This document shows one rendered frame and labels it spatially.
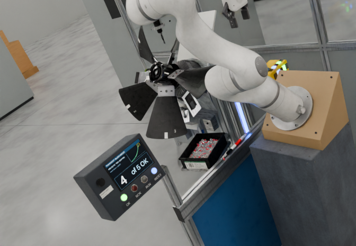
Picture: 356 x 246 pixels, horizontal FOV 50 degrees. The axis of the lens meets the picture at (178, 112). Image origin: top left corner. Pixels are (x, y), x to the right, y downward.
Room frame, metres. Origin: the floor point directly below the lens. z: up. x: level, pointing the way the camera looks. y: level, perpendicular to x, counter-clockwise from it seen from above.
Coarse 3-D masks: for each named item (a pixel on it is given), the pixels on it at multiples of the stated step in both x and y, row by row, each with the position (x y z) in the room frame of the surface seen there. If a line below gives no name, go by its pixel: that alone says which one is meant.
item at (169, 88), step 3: (159, 87) 1.95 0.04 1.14; (162, 87) 1.95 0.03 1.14; (165, 87) 1.95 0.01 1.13; (168, 87) 1.95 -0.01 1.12; (171, 87) 1.95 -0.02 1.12; (159, 90) 1.94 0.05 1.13; (162, 90) 1.94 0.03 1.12; (168, 90) 1.94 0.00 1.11; (174, 90) 1.93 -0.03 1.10; (159, 93) 1.93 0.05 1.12; (162, 93) 1.93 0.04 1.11; (165, 93) 1.93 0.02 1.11; (168, 93) 1.93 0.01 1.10; (171, 93) 1.93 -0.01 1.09; (174, 93) 1.92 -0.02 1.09; (159, 96) 1.92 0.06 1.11
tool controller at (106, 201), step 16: (128, 144) 1.22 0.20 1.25; (144, 144) 1.25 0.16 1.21; (96, 160) 1.22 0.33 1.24; (112, 160) 1.17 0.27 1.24; (128, 160) 1.19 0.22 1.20; (144, 160) 1.22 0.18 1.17; (80, 176) 1.14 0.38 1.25; (96, 176) 1.13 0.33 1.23; (112, 176) 1.14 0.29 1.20; (160, 176) 1.21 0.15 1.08; (96, 192) 1.10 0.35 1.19; (112, 192) 1.12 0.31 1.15; (128, 192) 1.14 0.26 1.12; (144, 192) 1.16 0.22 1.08; (96, 208) 1.15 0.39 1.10; (112, 208) 1.09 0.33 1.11; (128, 208) 1.11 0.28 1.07
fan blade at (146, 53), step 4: (140, 28) 2.24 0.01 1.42; (140, 32) 2.24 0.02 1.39; (140, 36) 2.24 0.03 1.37; (144, 36) 2.18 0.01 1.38; (140, 40) 2.25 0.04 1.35; (144, 40) 2.18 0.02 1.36; (140, 44) 2.27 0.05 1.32; (144, 44) 2.19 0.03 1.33; (144, 48) 2.20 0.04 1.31; (148, 48) 2.12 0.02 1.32; (140, 52) 2.30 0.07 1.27; (144, 52) 2.24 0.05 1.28; (148, 52) 2.14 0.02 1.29; (140, 56) 2.32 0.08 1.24; (144, 56) 2.26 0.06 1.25; (148, 56) 2.17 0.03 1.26; (152, 56) 2.09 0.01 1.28; (148, 60) 2.22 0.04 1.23; (152, 60) 2.13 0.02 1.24
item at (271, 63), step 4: (272, 60) 1.87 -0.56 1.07; (276, 60) 1.85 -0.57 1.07; (284, 60) 1.81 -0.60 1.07; (268, 64) 1.84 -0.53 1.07; (272, 64) 1.82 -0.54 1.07; (280, 64) 1.78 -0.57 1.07; (284, 64) 1.80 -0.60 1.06; (272, 68) 1.77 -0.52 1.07; (276, 68) 1.75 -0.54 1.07; (288, 68) 1.81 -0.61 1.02; (268, 72) 1.74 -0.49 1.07; (272, 72) 1.73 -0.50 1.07; (272, 76) 1.72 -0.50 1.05
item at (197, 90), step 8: (184, 72) 1.89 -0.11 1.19; (192, 72) 1.85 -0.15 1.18; (200, 72) 1.81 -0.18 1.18; (176, 80) 1.84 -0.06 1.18; (184, 80) 1.81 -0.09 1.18; (192, 80) 1.78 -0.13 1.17; (200, 80) 1.75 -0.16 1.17; (192, 88) 1.73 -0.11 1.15; (200, 88) 1.70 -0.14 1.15; (200, 96) 1.67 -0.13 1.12
